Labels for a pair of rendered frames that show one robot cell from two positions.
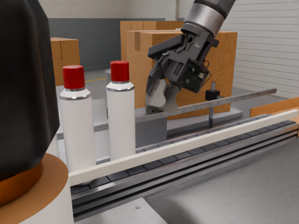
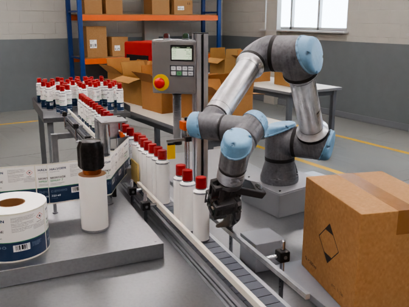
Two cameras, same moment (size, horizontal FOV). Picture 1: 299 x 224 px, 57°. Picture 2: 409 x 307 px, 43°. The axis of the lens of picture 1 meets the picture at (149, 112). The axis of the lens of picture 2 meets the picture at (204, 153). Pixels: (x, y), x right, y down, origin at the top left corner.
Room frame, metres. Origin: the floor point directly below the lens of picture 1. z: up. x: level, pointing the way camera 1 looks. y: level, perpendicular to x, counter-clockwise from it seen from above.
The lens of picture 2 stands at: (0.73, -1.43, 1.55)
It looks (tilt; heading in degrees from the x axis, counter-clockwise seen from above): 15 degrees down; 99
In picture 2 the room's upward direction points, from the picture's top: straight up
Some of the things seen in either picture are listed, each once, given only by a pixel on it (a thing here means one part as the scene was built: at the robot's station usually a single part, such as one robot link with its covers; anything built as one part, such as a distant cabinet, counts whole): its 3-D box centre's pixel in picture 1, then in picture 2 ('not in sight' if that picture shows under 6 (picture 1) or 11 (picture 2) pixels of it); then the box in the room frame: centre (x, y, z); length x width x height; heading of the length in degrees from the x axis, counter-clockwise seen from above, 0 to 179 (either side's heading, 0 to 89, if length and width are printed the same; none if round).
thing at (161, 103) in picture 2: not in sight; (165, 88); (-0.27, 2.90, 0.97); 0.45 x 0.44 x 0.37; 44
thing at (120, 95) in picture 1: (121, 115); (201, 208); (0.49, 0.05, 0.98); 0.05 x 0.05 x 0.20
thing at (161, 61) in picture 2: not in sight; (178, 66); (0.34, 0.44, 1.38); 0.17 x 0.10 x 0.19; 177
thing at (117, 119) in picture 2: not in sight; (111, 119); (0.02, 0.61, 1.14); 0.14 x 0.11 x 0.01; 122
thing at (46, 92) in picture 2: not in sight; (76, 92); (-0.89, 2.46, 0.98); 0.57 x 0.46 x 0.21; 32
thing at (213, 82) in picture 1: (217, 111); (274, 271); (0.72, -0.19, 0.91); 0.07 x 0.03 x 0.17; 32
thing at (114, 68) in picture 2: not in sight; (125, 78); (-0.84, 3.61, 0.97); 0.45 x 0.40 x 0.37; 43
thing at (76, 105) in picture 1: (78, 126); (187, 200); (0.44, 0.12, 0.98); 0.05 x 0.05 x 0.20
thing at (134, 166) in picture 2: not in sight; (134, 172); (0.14, 0.54, 0.94); 0.10 x 0.01 x 0.09; 122
